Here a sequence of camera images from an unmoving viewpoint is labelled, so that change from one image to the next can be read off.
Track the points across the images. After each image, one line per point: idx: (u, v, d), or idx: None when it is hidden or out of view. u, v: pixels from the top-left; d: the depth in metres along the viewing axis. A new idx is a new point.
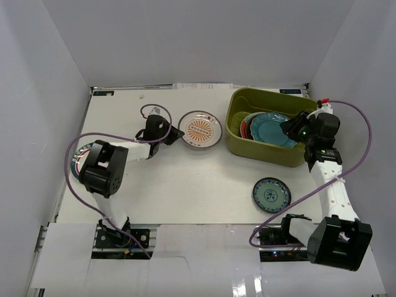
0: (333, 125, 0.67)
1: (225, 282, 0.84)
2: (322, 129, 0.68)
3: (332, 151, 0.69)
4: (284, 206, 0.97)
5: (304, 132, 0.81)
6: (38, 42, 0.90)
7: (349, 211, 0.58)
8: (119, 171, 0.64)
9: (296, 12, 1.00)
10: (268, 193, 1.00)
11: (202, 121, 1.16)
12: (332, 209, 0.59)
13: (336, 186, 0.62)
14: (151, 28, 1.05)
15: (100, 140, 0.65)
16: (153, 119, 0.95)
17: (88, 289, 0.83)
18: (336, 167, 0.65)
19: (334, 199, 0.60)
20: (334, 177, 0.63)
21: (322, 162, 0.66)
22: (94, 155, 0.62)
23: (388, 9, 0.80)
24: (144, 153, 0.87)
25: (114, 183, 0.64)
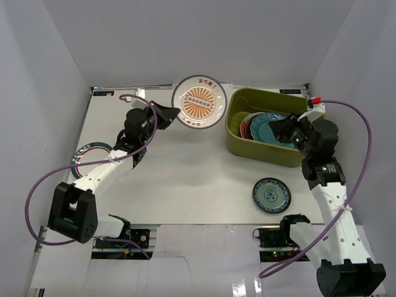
0: (333, 137, 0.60)
1: (225, 281, 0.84)
2: (322, 143, 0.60)
3: (332, 165, 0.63)
4: (284, 206, 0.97)
5: (296, 138, 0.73)
6: (38, 43, 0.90)
7: (361, 250, 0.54)
8: (88, 219, 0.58)
9: (296, 12, 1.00)
10: (268, 193, 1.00)
11: (202, 90, 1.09)
12: (343, 250, 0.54)
13: (344, 220, 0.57)
14: (151, 28, 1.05)
15: (65, 182, 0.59)
16: (132, 120, 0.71)
17: (88, 289, 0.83)
18: (340, 191, 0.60)
19: (343, 237, 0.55)
20: (341, 208, 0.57)
21: (325, 186, 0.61)
22: (61, 202, 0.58)
23: (388, 9, 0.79)
24: (125, 166, 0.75)
25: (89, 228, 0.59)
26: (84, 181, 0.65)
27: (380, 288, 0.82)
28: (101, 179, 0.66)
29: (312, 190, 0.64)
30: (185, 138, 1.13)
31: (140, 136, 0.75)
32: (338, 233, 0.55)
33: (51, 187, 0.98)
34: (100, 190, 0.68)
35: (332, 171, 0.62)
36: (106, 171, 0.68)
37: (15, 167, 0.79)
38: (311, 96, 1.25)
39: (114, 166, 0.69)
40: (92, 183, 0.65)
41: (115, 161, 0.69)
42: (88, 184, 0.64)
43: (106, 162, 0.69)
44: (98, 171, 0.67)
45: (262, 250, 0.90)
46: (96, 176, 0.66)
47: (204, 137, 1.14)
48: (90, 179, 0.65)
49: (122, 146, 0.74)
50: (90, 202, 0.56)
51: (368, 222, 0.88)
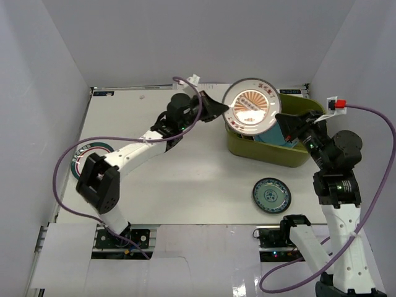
0: (357, 155, 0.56)
1: (225, 281, 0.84)
2: (344, 160, 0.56)
3: (347, 182, 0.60)
4: (284, 206, 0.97)
5: (310, 145, 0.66)
6: (38, 43, 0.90)
7: (365, 280, 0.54)
8: (109, 193, 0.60)
9: (296, 12, 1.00)
10: (268, 193, 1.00)
11: (256, 94, 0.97)
12: (348, 279, 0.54)
13: (354, 247, 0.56)
14: (151, 28, 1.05)
15: (96, 154, 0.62)
16: (177, 104, 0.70)
17: (88, 289, 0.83)
18: (354, 215, 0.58)
19: (350, 265, 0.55)
20: (352, 235, 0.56)
21: (338, 209, 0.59)
22: (88, 172, 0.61)
23: (388, 9, 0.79)
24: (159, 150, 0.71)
25: (108, 202, 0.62)
26: (114, 156, 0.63)
27: (380, 288, 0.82)
28: (130, 158, 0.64)
29: (323, 207, 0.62)
30: (185, 138, 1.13)
31: (179, 121, 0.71)
32: (345, 261, 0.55)
33: (52, 187, 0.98)
34: (126, 171, 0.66)
35: (348, 190, 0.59)
36: (138, 152, 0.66)
37: (15, 167, 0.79)
38: (311, 96, 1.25)
39: (146, 147, 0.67)
40: (121, 160, 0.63)
41: (150, 143, 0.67)
42: (117, 159, 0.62)
43: (140, 141, 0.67)
44: (130, 148, 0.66)
45: (262, 250, 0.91)
46: (127, 153, 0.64)
47: (205, 137, 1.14)
48: (120, 155, 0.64)
49: (159, 127, 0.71)
50: (115, 179, 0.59)
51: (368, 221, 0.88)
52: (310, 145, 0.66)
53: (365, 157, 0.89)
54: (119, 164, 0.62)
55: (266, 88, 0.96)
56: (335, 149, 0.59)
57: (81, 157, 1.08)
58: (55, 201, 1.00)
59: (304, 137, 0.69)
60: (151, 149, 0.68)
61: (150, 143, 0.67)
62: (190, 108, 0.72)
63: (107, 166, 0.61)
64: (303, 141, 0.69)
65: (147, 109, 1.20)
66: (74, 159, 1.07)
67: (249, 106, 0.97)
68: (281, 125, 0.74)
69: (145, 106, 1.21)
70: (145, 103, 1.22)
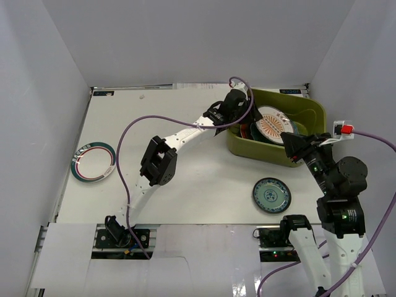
0: (362, 184, 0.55)
1: (225, 281, 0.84)
2: (349, 189, 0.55)
3: (353, 211, 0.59)
4: (284, 206, 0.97)
5: (315, 167, 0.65)
6: (38, 43, 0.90)
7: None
8: (167, 170, 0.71)
9: (296, 12, 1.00)
10: (268, 193, 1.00)
11: (276, 119, 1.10)
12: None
13: (352, 276, 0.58)
14: (151, 28, 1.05)
15: (158, 137, 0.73)
16: (233, 95, 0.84)
17: (88, 289, 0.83)
18: (356, 245, 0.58)
19: (348, 294, 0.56)
20: (352, 266, 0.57)
21: (342, 238, 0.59)
22: (151, 151, 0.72)
23: (388, 9, 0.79)
24: (210, 134, 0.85)
25: (166, 177, 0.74)
26: (172, 140, 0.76)
27: (380, 287, 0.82)
28: (185, 142, 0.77)
29: (327, 232, 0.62)
30: None
31: (232, 111, 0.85)
32: (343, 289, 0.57)
33: (52, 187, 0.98)
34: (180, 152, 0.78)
35: (352, 220, 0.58)
36: (191, 137, 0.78)
37: (14, 167, 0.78)
38: (311, 96, 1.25)
39: (199, 132, 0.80)
40: (179, 143, 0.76)
41: (202, 129, 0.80)
42: (176, 143, 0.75)
43: (194, 127, 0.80)
44: (185, 133, 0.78)
45: (262, 250, 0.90)
46: (182, 137, 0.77)
47: None
48: (178, 139, 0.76)
49: (211, 114, 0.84)
50: (174, 158, 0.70)
51: (367, 221, 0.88)
52: (314, 167, 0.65)
53: (364, 157, 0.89)
54: (177, 146, 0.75)
55: (283, 116, 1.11)
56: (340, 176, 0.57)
57: (81, 157, 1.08)
58: (55, 201, 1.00)
59: (308, 159, 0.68)
60: (202, 134, 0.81)
61: (202, 129, 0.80)
62: (242, 103, 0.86)
63: (167, 147, 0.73)
64: (307, 162, 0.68)
65: (147, 109, 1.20)
66: (74, 159, 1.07)
67: (270, 124, 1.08)
68: (286, 145, 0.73)
69: (145, 106, 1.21)
70: (145, 103, 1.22)
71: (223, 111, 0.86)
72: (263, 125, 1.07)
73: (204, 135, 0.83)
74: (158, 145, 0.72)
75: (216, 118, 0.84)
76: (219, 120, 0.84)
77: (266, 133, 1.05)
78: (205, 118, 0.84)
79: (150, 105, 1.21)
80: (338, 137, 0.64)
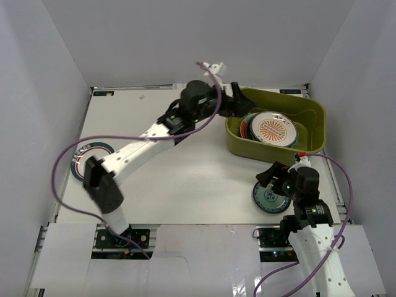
0: (315, 179, 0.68)
1: (225, 281, 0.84)
2: (305, 184, 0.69)
3: (321, 206, 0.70)
4: (284, 206, 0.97)
5: (287, 185, 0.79)
6: (38, 43, 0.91)
7: (346, 289, 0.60)
8: (109, 197, 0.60)
9: (296, 12, 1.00)
10: (268, 193, 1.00)
11: (276, 122, 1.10)
12: (331, 291, 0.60)
13: (332, 260, 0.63)
14: (151, 28, 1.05)
15: (92, 158, 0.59)
16: (190, 91, 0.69)
17: (88, 289, 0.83)
18: (328, 232, 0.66)
19: (331, 277, 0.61)
20: (328, 249, 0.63)
21: (315, 228, 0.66)
22: (86, 176, 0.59)
23: (388, 9, 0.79)
24: (166, 144, 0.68)
25: (111, 203, 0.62)
26: (112, 160, 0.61)
27: (380, 287, 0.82)
28: (129, 161, 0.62)
29: (303, 228, 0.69)
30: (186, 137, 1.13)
31: (193, 111, 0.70)
32: (327, 273, 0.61)
33: None
34: (129, 171, 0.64)
35: (322, 213, 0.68)
36: (137, 153, 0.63)
37: (14, 167, 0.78)
38: (311, 96, 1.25)
39: (147, 146, 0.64)
40: (120, 163, 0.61)
41: (151, 142, 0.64)
42: (116, 163, 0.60)
43: (141, 139, 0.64)
44: (131, 149, 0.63)
45: (262, 250, 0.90)
46: (126, 156, 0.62)
47: (204, 137, 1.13)
48: (119, 158, 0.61)
49: (167, 119, 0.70)
50: (111, 185, 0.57)
51: (368, 221, 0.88)
52: (287, 187, 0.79)
53: (364, 157, 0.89)
54: (116, 168, 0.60)
55: (282, 118, 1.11)
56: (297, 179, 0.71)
57: (81, 156, 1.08)
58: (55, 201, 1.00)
59: (281, 182, 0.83)
60: (153, 148, 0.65)
61: (150, 142, 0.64)
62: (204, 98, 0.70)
63: (105, 170, 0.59)
64: (281, 185, 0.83)
65: (147, 109, 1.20)
66: (74, 159, 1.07)
67: (271, 129, 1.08)
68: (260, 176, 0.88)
69: (145, 106, 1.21)
70: (145, 103, 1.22)
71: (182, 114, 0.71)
72: (264, 132, 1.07)
73: (159, 147, 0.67)
74: (93, 169, 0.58)
75: (174, 124, 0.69)
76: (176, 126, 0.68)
77: (267, 140, 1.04)
78: (158, 125, 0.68)
79: (150, 105, 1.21)
80: (298, 161, 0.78)
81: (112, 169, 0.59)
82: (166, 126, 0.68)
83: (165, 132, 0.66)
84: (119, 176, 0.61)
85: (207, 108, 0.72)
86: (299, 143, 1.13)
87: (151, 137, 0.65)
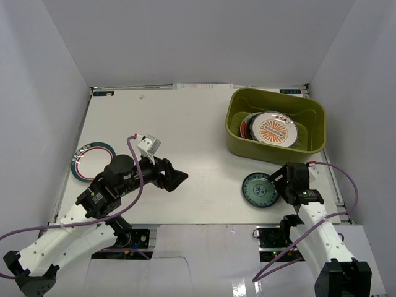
0: (302, 167, 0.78)
1: (225, 281, 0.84)
2: (296, 172, 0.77)
3: (313, 192, 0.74)
4: (275, 195, 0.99)
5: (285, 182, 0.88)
6: (39, 44, 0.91)
7: (345, 252, 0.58)
8: (32, 289, 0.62)
9: (295, 12, 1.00)
10: (256, 188, 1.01)
11: (277, 122, 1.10)
12: (330, 253, 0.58)
13: (327, 228, 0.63)
14: (151, 28, 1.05)
15: (10, 255, 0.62)
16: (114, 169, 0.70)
17: (88, 289, 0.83)
18: (321, 208, 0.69)
19: (328, 241, 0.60)
20: (322, 218, 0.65)
21: (307, 205, 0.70)
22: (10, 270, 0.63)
23: (388, 9, 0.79)
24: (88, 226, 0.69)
25: (40, 288, 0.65)
26: (28, 255, 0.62)
27: (380, 288, 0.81)
28: (46, 253, 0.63)
29: (298, 212, 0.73)
30: (186, 137, 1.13)
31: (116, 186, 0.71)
32: (323, 239, 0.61)
33: (52, 187, 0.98)
34: (52, 259, 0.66)
35: (312, 195, 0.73)
36: (54, 244, 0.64)
37: (15, 167, 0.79)
38: (311, 96, 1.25)
39: (65, 232, 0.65)
40: (36, 258, 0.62)
41: (67, 228, 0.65)
42: (31, 259, 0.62)
43: (58, 227, 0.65)
44: (47, 239, 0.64)
45: (262, 250, 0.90)
46: (42, 248, 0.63)
47: (204, 137, 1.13)
48: (35, 252, 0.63)
49: (87, 197, 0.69)
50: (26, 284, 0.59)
51: (369, 221, 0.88)
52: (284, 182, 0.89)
53: (364, 157, 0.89)
54: (32, 265, 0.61)
55: (283, 117, 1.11)
56: (289, 172, 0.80)
57: (81, 156, 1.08)
58: (55, 201, 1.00)
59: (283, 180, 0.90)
60: (73, 232, 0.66)
61: (67, 228, 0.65)
62: (127, 173, 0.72)
63: (21, 266, 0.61)
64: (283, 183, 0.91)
65: (147, 109, 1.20)
66: (74, 159, 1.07)
67: (272, 129, 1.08)
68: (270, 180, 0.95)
69: (145, 106, 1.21)
70: (145, 103, 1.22)
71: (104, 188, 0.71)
72: (265, 133, 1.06)
73: (81, 229, 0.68)
74: (11, 266, 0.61)
75: (94, 200, 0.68)
76: (97, 203, 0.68)
77: (269, 141, 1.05)
78: (77, 205, 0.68)
79: (150, 106, 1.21)
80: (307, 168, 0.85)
81: (26, 266, 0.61)
82: (86, 206, 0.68)
83: (84, 215, 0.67)
84: (39, 268, 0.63)
85: (133, 182, 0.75)
86: (299, 143, 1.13)
87: (68, 223, 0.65)
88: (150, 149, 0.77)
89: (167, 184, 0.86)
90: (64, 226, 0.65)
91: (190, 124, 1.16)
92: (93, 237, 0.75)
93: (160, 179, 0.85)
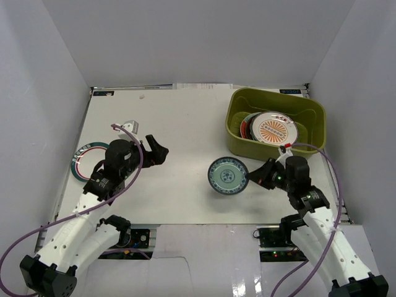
0: (304, 166, 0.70)
1: (225, 281, 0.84)
2: (298, 174, 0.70)
3: (315, 192, 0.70)
4: (241, 166, 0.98)
5: (278, 177, 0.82)
6: (38, 44, 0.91)
7: (360, 266, 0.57)
8: (59, 288, 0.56)
9: (295, 12, 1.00)
10: (224, 176, 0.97)
11: (276, 122, 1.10)
12: (346, 270, 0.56)
13: (339, 240, 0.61)
14: (151, 28, 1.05)
15: (25, 260, 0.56)
16: (115, 151, 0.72)
17: (89, 289, 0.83)
18: (328, 214, 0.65)
19: (343, 257, 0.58)
20: (333, 231, 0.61)
21: (314, 212, 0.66)
22: (26, 276, 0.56)
23: (388, 9, 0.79)
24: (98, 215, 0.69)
25: (65, 290, 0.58)
26: (49, 252, 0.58)
27: None
28: (67, 245, 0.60)
29: (304, 218, 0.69)
30: (186, 137, 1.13)
31: (119, 168, 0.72)
32: (338, 255, 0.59)
33: (52, 187, 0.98)
34: (70, 257, 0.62)
35: (317, 197, 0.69)
36: (73, 234, 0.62)
37: (15, 166, 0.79)
38: (311, 96, 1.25)
39: (81, 221, 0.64)
40: (58, 252, 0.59)
41: (83, 215, 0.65)
42: (54, 253, 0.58)
43: (73, 217, 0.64)
44: (65, 232, 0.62)
45: (262, 250, 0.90)
46: (62, 241, 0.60)
47: (204, 137, 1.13)
48: (55, 246, 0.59)
49: (93, 183, 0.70)
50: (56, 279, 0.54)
51: (369, 221, 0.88)
52: (279, 178, 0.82)
53: (364, 157, 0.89)
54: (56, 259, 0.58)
55: (283, 117, 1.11)
56: (288, 171, 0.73)
57: (81, 156, 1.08)
58: (55, 201, 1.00)
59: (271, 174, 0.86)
60: (88, 219, 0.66)
61: (83, 215, 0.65)
62: (128, 154, 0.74)
63: (43, 265, 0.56)
64: (271, 178, 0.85)
65: (147, 109, 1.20)
66: (74, 159, 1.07)
67: (271, 129, 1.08)
68: (253, 174, 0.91)
69: (145, 106, 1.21)
70: (145, 103, 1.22)
71: (108, 172, 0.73)
72: (264, 133, 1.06)
73: (94, 216, 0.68)
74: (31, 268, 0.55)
75: (101, 185, 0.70)
76: (105, 187, 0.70)
77: (270, 141, 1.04)
78: (86, 194, 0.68)
79: (150, 106, 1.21)
80: (283, 151, 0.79)
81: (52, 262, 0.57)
82: (94, 192, 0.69)
83: (96, 200, 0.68)
84: (62, 263, 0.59)
85: (131, 163, 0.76)
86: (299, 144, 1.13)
87: (82, 211, 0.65)
88: (133, 130, 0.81)
89: (158, 158, 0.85)
90: (79, 215, 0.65)
91: (190, 124, 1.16)
92: (100, 236, 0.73)
93: (148, 155, 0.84)
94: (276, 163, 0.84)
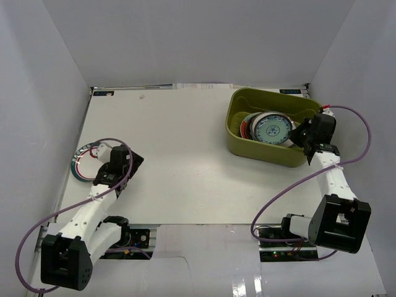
0: (331, 120, 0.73)
1: (225, 281, 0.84)
2: (321, 125, 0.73)
3: (330, 145, 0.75)
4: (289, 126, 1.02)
5: (304, 132, 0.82)
6: (38, 43, 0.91)
7: (347, 191, 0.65)
8: (83, 263, 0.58)
9: (295, 13, 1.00)
10: (270, 129, 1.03)
11: None
12: (331, 189, 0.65)
13: (335, 172, 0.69)
14: (151, 28, 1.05)
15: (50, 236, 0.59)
16: (119, 150, 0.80)
17: (88, 289, 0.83)
18: (334, 157, 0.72)
19: (333, 180, 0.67)
20: (333, 164, 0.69)
21: (322, 153, 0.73)
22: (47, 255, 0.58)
23: (388, 9, 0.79)
24: (108, 203, 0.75)
25: (83, 275, 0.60)
26: (71, 228, 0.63)
27: (380, 287, 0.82)
28: (88, 222, 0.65)
29: (314, 161, 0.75)
30: (186, 137, 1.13)
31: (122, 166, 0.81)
32: (329, 178, 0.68)
33: (51, 187, 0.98)
34: (89, 236, 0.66)
35: (330, 147, 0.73)
36: (90, 214, 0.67)
37: (15, 166, 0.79)
38: (311, 96, 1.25)
39: (97, 204, 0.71)
40: (80, 228, 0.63)
41: (99, 198, 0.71)
42: (76, 229, 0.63)
43: (89, 201, 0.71)
44: (84, 212, 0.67)
45: (262, 250, 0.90)
46: (81, 219, 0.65)
47: (204, 136, 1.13)
48: (77, 224, 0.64)
49: (101, 178, 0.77)
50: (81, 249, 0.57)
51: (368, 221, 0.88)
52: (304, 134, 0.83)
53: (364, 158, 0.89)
54: (80, 232, 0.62)
55: None
56: (314, 122, 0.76)
57: (81, 156, 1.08)
58: (55, 201, 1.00)
59: (299, 130, 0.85)
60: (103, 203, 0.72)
61: (98, 199, 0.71)
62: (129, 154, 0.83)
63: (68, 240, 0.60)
64: (299, 133, 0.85)
65: (147, 109, 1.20)
66: (74, 159, 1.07)
67: None
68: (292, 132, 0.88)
69: (145, 106, 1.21)
70: (145, 103, 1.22)
71: (112, 170, 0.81)
72: None
73: (106, 203, 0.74)
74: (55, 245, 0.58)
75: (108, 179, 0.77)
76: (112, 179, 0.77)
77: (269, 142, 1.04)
78: (96, 185, 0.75)
79: (151, 106, 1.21)
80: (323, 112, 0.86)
81: (76, 236, 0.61)
82: (104, 184, 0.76)
83: (106, 187, 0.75)
84: (85, 239, 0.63)
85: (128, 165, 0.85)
86: None
87: (97, 195, 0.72)
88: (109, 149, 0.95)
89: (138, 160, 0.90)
90: (96, 198, 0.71)
91: (190, 124, 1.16)
92: (103, 230, 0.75)
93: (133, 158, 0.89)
94: (309, 122, 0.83)
